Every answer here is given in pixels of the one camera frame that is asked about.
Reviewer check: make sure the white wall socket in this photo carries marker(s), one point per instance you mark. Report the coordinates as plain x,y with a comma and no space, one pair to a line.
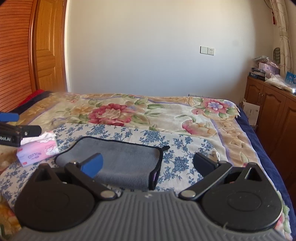
207,50

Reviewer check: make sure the pink cotton tissue box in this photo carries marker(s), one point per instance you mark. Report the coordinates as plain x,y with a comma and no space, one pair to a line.
36,149

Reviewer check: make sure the red cloth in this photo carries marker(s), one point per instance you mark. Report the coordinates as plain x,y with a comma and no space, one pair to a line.
32,99

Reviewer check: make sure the white cardboard box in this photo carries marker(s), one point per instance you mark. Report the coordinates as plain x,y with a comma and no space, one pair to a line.
251,111

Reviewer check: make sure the pink patterned box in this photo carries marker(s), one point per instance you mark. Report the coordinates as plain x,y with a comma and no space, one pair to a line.
269,69

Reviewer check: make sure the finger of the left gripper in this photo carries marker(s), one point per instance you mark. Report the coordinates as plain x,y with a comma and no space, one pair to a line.
7,117

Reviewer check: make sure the blue floral white cloth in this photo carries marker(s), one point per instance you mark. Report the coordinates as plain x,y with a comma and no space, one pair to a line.
177,170

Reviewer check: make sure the wooden wardrobe door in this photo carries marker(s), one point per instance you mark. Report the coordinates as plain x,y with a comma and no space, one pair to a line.
46,45

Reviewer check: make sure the dark book stack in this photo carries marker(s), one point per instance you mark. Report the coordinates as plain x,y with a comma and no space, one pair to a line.
257,74

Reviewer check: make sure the dark blue bed sheet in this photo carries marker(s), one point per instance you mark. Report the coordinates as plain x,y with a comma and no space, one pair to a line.
268,166

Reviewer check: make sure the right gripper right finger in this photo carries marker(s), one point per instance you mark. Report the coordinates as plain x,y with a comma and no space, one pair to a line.
212,172

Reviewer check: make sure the patterned cream curtain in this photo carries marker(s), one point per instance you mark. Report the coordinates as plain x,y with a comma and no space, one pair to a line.
281,18

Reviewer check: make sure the cream folded cloth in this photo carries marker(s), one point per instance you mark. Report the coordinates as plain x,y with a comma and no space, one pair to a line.
277,81

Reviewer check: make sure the purple and grey towel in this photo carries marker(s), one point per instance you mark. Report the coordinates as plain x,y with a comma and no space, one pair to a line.
125,165

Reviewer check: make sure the blue picture box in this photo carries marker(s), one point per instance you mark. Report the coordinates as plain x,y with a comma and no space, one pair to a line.
290,79

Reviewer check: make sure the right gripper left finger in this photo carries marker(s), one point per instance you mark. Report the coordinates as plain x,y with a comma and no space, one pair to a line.
83,173

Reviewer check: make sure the wooden side cabinet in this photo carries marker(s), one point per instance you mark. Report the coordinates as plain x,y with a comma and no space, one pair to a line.
275,125

